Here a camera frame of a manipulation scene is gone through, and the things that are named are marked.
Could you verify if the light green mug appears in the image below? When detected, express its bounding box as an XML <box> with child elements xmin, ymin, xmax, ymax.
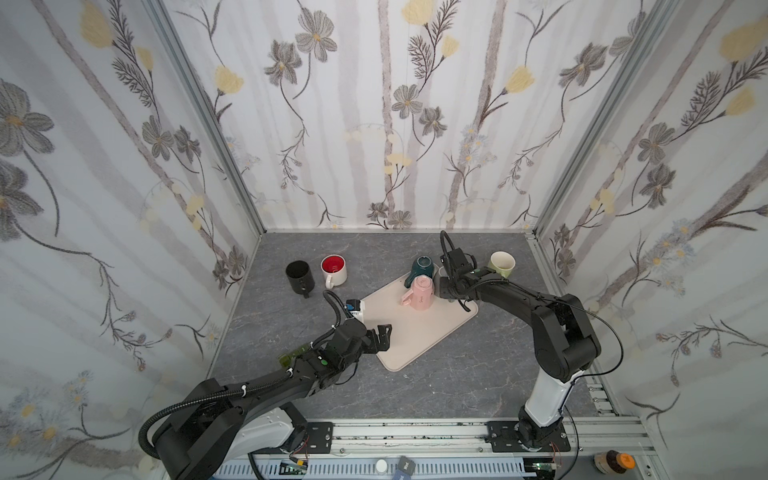
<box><xmin>488</xmin><ymin>251</ymin><xmax>517</xmax><ymax>279</ymax></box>

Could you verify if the pink mug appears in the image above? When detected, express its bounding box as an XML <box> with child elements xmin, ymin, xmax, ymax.
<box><xmin>401</xmin><ymin>275</ymin><xmax>434</xmax><ymax>311</ymax></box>

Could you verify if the white mug red inside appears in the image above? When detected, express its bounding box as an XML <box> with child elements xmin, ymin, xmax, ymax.
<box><xmin>320</xmin><ymin>254</ymin><xmax>348</xmax><ymax>290</ymax></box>

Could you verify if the black mug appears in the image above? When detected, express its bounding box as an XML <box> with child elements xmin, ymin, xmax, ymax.
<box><xmin>285</xmin><ymin>260</ymin><xmax>316</xmax><ymax>298</ymax></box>

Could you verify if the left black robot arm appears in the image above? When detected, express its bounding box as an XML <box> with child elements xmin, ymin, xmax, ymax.
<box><xmin>138</xmin><ymin>290</ymin><xmax>392</xmax><ymax>479</ymax></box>

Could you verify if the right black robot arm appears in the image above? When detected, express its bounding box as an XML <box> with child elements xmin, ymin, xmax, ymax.
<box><xmin>435</xmin><ymin>230</ymin><xmax>611</xmax><ymax>451</ymax></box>

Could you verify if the dark green mug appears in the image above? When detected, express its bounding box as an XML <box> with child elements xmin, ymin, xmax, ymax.
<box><xmin>404</xmin><ymin>255</ymin><xmax>435</xmax><ymax>289</ymax></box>

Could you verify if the beige plastic tray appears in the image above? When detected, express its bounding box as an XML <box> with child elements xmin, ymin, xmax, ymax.
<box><xmin>363</xmin><ymin>276</ymin><xmax>478</xmax><ymax>372</ymax></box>

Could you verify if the green square block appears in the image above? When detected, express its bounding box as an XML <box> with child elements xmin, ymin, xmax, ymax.
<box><xmin>278</xmin><ymin>343</ymin><xmax>311</xmax><ymax>369</ymax></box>

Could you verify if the orange capped roll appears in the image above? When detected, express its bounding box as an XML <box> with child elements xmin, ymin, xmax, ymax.
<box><xmin>593</xmin><ymin>450</ymin><xmax>637</xmax><ymax>475</ymax></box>

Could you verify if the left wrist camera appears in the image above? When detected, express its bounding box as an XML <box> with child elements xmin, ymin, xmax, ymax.
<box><xmin>345</xmin><ymin>299</ymin><xmax>365</xmax><ymax>322</ymax></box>

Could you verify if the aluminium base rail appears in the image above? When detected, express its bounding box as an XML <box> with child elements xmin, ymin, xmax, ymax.
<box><xmin>161</xmin><ymin>418</ymin><xmax>667</xmax><ymax>480</ymax></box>

